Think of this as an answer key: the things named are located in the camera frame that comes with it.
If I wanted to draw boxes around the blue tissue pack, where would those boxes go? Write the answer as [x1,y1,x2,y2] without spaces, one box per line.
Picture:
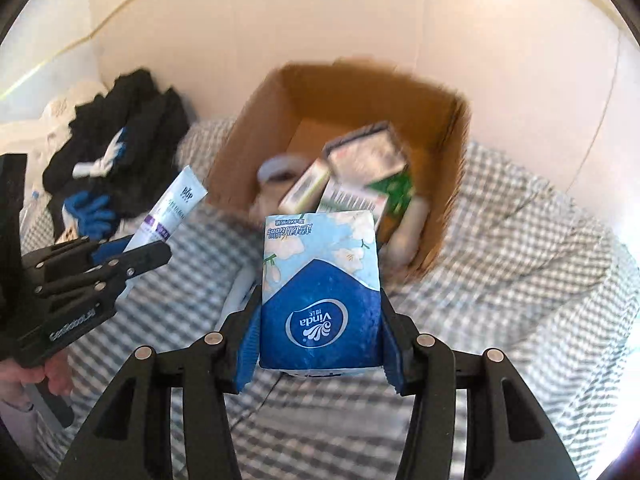
[259,210,383,377]

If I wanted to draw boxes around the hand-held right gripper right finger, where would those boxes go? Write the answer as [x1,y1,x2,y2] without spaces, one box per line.
[380,290,583,480]

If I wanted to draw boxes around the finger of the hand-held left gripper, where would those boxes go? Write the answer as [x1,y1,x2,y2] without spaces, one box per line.
[22,237,133,273]
[37,241,172,311]

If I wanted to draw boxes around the brown cardboard box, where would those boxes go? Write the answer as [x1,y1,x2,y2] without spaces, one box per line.
[205,57,473,286]

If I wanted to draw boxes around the white round bottle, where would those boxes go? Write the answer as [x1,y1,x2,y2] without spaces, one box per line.
[257,155,306,196]

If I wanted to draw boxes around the grey checked blanket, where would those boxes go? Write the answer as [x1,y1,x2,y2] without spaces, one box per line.
[20,117,640,480]

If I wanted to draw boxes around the white ornate headboard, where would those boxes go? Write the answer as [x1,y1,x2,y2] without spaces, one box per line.
[0,77,108,201]

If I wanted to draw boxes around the person's left hand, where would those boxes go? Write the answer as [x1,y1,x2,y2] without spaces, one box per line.
[0,347,76,413]

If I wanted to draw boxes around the white medicine packet dark edge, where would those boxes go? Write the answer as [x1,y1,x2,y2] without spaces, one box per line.
[322,121,408,193]

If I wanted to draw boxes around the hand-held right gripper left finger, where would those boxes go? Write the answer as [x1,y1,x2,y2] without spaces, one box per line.
[57,295,263,480]

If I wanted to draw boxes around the black printed clothing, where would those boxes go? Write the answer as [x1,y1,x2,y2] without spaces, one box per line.
[42,67,191,241]

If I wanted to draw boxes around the green and white medicine box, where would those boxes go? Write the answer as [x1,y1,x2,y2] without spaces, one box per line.
[315,170,416,246]

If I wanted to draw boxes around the white and purple tube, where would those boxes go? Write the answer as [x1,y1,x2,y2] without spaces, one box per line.
[122,166,208,261]

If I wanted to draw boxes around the pink and white medicine box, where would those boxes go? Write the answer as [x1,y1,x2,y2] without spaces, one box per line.
[277,157,332,216]

